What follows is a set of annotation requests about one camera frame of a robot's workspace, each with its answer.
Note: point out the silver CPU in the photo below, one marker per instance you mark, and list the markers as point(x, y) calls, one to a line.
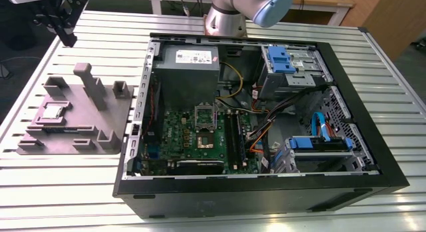
point(53, 111)

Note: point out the metal disk bay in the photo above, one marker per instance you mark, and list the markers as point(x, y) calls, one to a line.
point(320, 154)

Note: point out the blue plastic drive latch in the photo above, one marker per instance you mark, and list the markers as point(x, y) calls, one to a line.
point(281, 60)

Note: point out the CPU socket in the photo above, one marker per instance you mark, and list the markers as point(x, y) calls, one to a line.
point(205, 141)

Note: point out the wooden cabinet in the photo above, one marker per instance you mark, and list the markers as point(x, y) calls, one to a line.
point(393, 22)

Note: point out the grey power supply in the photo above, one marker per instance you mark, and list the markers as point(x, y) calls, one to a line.
point(186, 84)

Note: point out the black PC case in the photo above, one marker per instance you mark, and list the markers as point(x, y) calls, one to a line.
point(253, 192)

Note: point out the black graphics card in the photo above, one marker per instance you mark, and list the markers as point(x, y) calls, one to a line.
point(200, 165)

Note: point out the grey parts rack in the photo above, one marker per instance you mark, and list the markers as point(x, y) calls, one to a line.
point(84, 112)

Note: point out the wooden desk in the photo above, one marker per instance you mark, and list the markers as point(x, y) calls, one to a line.
point(333, 3)

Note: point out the green motherboard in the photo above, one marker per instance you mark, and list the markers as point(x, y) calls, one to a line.
point(173, 132)

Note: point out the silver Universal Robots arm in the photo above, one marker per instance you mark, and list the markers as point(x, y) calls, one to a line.
point(224, 20)

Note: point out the dark RAM stick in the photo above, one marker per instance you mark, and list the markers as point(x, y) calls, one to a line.
point(64, 130)

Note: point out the metal drive cage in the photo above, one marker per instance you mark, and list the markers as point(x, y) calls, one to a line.
point(300, 82)

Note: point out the pale blue disk carrier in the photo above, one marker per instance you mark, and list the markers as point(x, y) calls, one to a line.
point(279, 163)

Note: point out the black RAM slot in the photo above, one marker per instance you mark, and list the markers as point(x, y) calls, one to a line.
point(241, 139)
point(230, 139)

